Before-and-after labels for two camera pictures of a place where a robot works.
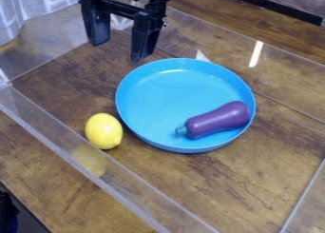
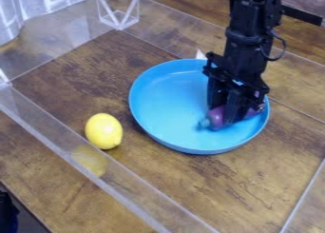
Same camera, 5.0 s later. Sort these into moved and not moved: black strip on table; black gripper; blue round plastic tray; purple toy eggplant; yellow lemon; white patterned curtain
Moved: black gripper; blue round plastic tray; purple toy eggplant
Not moved: yellow lemon; black strip on table; white patterned curtain
